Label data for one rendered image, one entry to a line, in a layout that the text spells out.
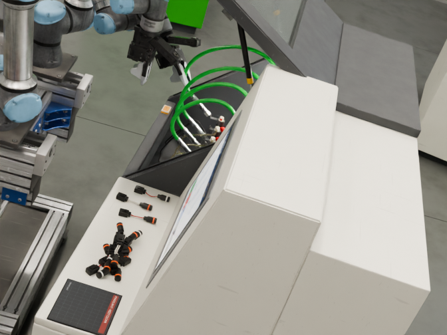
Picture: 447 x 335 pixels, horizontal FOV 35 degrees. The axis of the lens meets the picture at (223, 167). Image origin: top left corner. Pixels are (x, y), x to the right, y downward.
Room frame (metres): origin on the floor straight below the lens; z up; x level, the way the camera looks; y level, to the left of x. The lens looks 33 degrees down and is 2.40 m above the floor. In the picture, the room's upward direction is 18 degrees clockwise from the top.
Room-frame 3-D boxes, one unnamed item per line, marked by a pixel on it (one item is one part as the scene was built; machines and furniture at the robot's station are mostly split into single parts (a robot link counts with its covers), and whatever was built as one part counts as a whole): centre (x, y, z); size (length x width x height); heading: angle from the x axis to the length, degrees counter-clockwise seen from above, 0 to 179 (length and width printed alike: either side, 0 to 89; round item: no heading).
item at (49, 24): (2.45, 0.81, 1.20); 0.13 x 0.12 x 0.14; 151
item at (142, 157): (2.29, 0.30, 0.87); 0.62 x 0.04 x 0.16; 179
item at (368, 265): (1.92, -0.39, 0.75); 1.40 x 0.28 x 1.50; 179
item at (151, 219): (1.75, 0.21, 0.99); 0.12 x 0.02 x 0.02; 96
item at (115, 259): (1.55, 0.22, 1.01); 0.23 x 0.11 x 0.06; 179
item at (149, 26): (2.16, 0.38, 1.45); 0.08 x 0.08 x 0.05
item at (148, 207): (1.81, 0.24, 0.99); 0.12 x 0.02 x 0.02; 85
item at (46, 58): (2.44, 0.82, 1.09); 0.15 x 0.15 x 0.10
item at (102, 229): (1.58, 0.23, 0.96); 0.70 x 0.22 x 0.03; 179
